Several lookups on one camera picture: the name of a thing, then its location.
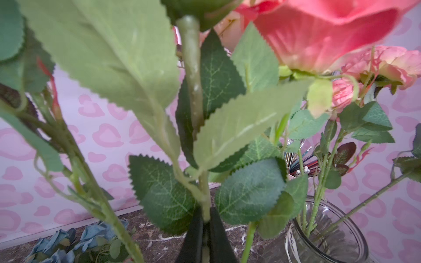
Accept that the blue artificial rose bunch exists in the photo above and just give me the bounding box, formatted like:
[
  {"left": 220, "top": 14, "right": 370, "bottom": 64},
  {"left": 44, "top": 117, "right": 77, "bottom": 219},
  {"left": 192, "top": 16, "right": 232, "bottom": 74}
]
[{"left": 24, "top": 221, "right": 132, "bottom": 263}]

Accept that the clear glass vase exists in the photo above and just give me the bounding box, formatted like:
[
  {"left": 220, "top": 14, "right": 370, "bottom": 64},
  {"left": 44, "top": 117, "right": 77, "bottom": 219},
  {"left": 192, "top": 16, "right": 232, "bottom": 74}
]
[{"left": 282, "top": 201, "right": 369, "bottom": 263}]

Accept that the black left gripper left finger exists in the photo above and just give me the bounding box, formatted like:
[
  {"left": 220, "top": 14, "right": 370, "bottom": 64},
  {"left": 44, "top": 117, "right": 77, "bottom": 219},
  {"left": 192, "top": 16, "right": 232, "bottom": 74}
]
[{"left": 175, "top": 207, "right": 204, "bottom": 263}]

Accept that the pink rosebud stem pair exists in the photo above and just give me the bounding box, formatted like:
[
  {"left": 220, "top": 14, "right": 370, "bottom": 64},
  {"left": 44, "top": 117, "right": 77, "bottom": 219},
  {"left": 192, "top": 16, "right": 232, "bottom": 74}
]
[{"left": 16, "top": 0, "right": 421, "bottom": 263}]

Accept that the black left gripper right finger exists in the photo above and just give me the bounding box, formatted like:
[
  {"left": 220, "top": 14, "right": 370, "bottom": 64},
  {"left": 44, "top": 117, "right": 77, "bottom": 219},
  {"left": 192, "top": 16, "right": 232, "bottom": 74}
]
[{"left": 208, "top": 207, "right": 238, "bottom": 263}]

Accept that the pink peony spray stem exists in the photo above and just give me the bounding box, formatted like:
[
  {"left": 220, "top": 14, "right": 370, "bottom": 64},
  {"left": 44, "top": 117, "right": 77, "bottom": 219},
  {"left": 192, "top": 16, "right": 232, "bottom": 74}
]
[{"left": 289, "top": 46, "right": 421, "bottom": 236}]

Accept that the large pink rose stem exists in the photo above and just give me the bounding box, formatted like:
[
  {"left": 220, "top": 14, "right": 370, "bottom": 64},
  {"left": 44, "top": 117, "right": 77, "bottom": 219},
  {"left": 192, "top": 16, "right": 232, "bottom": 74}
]
[{"left": 241, "top": 221, "right": 257, "bottom": 263}]

